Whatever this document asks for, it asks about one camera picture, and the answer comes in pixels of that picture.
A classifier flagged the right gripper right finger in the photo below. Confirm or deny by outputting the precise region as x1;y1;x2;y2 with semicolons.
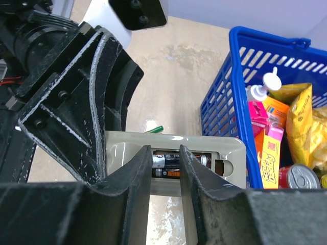
179;146;326;244

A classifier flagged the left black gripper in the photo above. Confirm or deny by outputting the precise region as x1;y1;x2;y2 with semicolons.
1;10;123;185

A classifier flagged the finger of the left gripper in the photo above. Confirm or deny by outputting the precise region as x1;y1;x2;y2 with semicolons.
104;50;144;131

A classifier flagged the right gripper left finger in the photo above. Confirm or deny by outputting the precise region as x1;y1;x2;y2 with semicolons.
1;145;152;244

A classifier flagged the AAA battery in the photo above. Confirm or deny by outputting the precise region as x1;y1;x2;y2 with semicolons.
152;168;180;179
152;153;211;169

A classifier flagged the grey remote control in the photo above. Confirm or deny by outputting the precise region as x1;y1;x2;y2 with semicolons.
105;131;247;197

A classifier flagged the green small item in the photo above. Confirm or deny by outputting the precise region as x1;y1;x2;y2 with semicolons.
145;126;164;133

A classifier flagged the orange cracker box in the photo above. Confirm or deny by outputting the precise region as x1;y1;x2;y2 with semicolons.
254;96;289;189

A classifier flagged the metal tin can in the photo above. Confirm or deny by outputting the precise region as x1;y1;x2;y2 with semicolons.
278;164;321;189

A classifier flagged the pink small box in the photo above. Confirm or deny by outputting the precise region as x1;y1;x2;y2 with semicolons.
248;101;269;138

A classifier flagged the yellow chips bag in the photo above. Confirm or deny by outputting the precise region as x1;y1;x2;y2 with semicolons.
269;83;326;174

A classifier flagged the blue plastic basket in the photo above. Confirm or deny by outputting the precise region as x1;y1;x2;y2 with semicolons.
200;27;326;188

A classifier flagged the white pump bottle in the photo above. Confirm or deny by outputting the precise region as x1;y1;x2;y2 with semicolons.
246;66;282;102

